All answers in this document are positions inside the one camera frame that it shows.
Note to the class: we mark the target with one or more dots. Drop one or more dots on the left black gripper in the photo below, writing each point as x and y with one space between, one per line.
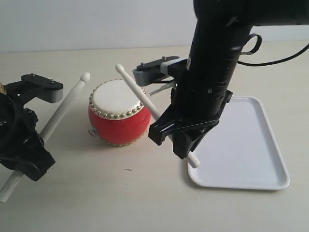
21 148

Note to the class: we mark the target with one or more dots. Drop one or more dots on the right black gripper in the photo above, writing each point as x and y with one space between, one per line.
196 103

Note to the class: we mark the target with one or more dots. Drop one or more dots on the wooden drumstick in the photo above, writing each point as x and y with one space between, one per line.
191 158
13 180

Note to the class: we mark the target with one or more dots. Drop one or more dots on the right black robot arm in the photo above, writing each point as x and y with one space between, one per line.
223 28

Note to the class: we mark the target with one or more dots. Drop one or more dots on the small red drum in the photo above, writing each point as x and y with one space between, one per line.
116 115

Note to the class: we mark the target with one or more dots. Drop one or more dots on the white plastic tray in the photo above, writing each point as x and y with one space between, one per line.
241 152

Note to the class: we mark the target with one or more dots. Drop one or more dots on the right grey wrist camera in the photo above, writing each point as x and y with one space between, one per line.
158 70

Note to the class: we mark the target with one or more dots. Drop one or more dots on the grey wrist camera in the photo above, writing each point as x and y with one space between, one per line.
158 70
36 86

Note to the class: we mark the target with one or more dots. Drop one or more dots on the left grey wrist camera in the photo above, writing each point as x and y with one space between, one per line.
36 86

